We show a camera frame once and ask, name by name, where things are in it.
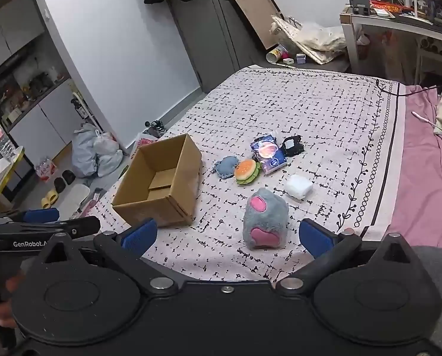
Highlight red-printed plastic bag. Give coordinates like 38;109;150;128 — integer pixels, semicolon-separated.
130;131;158;160

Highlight black framed board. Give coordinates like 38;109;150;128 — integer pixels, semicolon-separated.
221;0;284;50

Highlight brown cardboard box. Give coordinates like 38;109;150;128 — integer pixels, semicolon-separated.
111;133;203;228

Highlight white cable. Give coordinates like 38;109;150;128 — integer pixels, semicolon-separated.
412;110;442;128

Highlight pair of sneakers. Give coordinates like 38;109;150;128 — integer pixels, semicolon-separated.
145;120;167;138

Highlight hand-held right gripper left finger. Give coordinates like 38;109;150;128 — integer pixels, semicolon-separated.
39;218;179;295

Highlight white floor mat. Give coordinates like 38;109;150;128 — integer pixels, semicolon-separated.
56;184;91;217

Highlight white black-printed blanket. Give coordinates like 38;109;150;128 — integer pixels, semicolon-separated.
91;66;407;282

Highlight small blue plush toy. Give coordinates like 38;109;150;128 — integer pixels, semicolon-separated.
211;156;240;180

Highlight cream tote bag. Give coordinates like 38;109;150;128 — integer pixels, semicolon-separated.
271;15;348;65

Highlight grey plush with pink hearts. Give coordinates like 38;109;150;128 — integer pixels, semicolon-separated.
242;188;289;250

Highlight dark glass bottle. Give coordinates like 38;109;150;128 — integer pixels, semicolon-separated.
71;98;88;119

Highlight white soft tissue pack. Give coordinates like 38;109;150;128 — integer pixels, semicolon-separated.
285;174;313;200

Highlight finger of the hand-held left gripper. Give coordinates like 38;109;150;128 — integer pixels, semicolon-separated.
18;216;101;237
0;209;61;227

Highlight white tied plastic bag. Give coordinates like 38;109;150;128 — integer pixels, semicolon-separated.
93;131;119;156

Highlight person's left hand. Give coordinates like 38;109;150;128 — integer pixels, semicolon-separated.
0;272;23;329

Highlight pink bed sheet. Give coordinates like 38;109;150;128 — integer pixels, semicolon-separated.
386;83;442;253

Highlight pack of water bottles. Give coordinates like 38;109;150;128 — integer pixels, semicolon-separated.
35;158;56;182

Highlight pale grey plastic bag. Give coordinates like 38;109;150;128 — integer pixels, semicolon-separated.
96;150;124;177

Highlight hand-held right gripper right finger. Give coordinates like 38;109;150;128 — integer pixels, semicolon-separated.
275;218;416;296

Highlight yellow-edged table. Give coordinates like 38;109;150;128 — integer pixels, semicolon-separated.
0;144;25;193

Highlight grey door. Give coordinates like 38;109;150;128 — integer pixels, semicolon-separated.
169;0;266;93

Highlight black socks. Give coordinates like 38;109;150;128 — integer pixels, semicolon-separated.
280;135;305;157

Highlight black cable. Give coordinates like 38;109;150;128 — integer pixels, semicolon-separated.
375;80;442;99

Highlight hamburger plush toy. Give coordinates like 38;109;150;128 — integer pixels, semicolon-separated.
235;159;262;186

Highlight white kitchen cabinet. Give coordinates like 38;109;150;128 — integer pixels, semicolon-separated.
0;0;95;179

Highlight large grey plastic bag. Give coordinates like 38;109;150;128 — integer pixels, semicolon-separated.
71;123;99;179

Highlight blue snack packet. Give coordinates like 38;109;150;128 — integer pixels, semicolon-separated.
251;133;288;176

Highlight white desk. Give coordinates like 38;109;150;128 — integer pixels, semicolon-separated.
340;5;442;82

